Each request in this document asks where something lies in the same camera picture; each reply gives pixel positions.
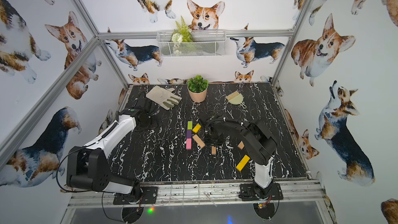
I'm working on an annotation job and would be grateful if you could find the wooden block numbered twelve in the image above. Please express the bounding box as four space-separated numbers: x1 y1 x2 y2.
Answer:
211 146 217 155

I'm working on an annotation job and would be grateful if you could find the small yellow block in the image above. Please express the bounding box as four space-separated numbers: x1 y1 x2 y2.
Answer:
192 124 202 133

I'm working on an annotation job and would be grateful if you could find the long wooden block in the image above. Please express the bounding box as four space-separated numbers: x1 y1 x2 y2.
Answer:
192 134 205 149

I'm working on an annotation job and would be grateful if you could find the lime green block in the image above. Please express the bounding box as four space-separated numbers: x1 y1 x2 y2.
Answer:
187 121 193 130

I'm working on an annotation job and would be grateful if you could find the purple block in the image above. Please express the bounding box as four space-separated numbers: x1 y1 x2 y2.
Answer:
186 130 192 139

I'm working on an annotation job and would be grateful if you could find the pink block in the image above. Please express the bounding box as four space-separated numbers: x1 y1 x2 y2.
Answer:
186 138 192 150

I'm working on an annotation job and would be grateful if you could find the large yellow block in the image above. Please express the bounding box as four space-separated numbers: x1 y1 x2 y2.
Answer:
236 155 250 172

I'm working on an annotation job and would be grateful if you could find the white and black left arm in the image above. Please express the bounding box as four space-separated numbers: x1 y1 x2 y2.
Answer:
66 97 154 199

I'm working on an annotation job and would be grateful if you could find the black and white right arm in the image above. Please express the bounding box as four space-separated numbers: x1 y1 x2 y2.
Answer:
199 116 278 189

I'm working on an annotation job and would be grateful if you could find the white and green work glove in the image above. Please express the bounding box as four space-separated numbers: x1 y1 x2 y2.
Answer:
146 86 182 110

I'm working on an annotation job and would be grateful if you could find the pink plant pot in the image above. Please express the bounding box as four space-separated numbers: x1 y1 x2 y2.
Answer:
188 89 207 103

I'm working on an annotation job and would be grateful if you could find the green artificial potted plant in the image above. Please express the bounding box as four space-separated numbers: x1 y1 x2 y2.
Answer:
188 75 209 93

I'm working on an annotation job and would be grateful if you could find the fern and white flower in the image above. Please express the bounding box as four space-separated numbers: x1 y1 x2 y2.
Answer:
171 17 194 56

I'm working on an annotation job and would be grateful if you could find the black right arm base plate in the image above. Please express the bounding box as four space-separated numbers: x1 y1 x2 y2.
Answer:
238 181 284 201

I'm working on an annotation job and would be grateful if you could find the white wire wall basket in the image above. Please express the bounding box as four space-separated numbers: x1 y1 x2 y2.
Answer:
156 30 227 58

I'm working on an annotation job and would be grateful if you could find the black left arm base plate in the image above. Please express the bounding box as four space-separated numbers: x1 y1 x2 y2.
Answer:
113 186 159 205

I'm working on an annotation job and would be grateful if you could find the aluminium front rail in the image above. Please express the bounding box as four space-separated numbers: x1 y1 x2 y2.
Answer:
67 180 325 208

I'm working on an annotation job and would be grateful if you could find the aluminium frame post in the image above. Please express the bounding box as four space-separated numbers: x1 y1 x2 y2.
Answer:
55 0 130 88

